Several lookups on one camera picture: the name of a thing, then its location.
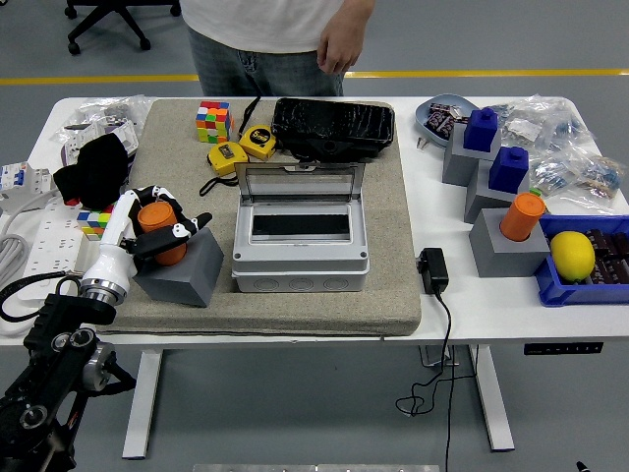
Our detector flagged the black office chair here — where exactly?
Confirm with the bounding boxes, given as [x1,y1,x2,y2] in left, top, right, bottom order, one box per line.
[63,0,183,56]

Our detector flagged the yellow lemon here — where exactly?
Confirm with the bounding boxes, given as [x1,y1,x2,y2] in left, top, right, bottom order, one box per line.
[549,230,597,283]

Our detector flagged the grey-brown mat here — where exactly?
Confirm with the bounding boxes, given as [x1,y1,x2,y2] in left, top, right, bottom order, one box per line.
[86,97,425,338]

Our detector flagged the black plastic tray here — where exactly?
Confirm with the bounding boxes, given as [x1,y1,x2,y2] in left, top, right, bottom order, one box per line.
[270,96,397,163]

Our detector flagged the black power adapter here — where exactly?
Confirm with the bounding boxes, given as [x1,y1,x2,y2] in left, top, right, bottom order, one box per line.
[416,247,450,296]

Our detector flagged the yellow tape measure black strap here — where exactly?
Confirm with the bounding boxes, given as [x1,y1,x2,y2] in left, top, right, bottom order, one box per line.
[199,141,251,198]

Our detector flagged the clear bag of parts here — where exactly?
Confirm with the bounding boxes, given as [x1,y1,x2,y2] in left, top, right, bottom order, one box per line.
[529,145,629,203]
[484,95,594,151]
[63,93,154,144]

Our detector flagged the blue-grey plate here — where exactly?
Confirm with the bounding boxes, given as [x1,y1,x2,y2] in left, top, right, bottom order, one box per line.
[415,93,481,148]

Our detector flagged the black cloth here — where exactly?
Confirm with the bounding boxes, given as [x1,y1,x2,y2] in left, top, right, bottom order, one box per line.
[52,135,132,210]

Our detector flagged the blue bottle-shaped block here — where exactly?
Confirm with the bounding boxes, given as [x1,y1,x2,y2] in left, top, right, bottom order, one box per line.
[464,108,500,152]
[487,146,530,194]

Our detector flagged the white power strip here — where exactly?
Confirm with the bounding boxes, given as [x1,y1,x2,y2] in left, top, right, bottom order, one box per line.
[22,204,94,302]

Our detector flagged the person's hand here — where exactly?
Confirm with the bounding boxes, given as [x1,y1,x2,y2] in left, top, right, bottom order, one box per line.
[316,22,365,75]

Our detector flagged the grey under-table bracket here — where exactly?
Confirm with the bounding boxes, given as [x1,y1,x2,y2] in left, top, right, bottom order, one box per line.
[420,346,461,368]

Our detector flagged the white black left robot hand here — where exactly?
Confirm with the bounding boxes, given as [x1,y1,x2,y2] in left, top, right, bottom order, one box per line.
[81,184,214,296]

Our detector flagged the orange cylinder battery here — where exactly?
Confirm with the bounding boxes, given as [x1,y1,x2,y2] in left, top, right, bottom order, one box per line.
[499,192,547,243]
[137,204,189,266]

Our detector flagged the white table leg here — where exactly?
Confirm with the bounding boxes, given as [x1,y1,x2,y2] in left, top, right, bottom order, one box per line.
[121,349,164,461]
[469,343,516,452]

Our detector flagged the grey block holder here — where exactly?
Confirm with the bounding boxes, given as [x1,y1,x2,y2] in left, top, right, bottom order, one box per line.
[464,159,532,225]
[441,122,502,187]

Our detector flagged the yellow tape measure 5m print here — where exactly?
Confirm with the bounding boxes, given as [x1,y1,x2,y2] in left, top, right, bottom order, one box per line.
[238,95,279,161]

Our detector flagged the colourful puzzle cube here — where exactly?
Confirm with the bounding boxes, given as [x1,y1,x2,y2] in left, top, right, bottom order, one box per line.
[76,205,117,242]
[195,100,234,145]

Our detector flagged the wrapped dark candies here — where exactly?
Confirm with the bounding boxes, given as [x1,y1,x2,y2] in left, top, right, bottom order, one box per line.
[425,101,466,139]

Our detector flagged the white circuit breaker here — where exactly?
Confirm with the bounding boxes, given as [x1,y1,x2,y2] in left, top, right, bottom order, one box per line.
[0,161,54,203]

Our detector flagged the black table control panel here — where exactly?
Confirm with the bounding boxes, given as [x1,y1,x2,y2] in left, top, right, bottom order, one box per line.
[523,341,604,356]

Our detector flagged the black adapter cord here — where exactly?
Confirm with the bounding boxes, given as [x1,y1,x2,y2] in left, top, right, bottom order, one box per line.
[395,289,481,472]

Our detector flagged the person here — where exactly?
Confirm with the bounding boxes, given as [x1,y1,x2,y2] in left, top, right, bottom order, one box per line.
[179,0,377,98]

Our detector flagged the blue plastic bin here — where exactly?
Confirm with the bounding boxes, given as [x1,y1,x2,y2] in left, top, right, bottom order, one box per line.
[534,214,629,307]

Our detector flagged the grey electrical box clear lid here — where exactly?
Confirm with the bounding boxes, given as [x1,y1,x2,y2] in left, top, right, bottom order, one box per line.
[230,161,371,295]

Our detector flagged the white wall socket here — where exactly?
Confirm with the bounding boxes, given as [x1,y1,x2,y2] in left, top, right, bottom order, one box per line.
[61,120,142,166]

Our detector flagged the grey cube holder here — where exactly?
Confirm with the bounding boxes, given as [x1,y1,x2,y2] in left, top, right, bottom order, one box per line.
[132,226,225,309]
[469,207,551,279]

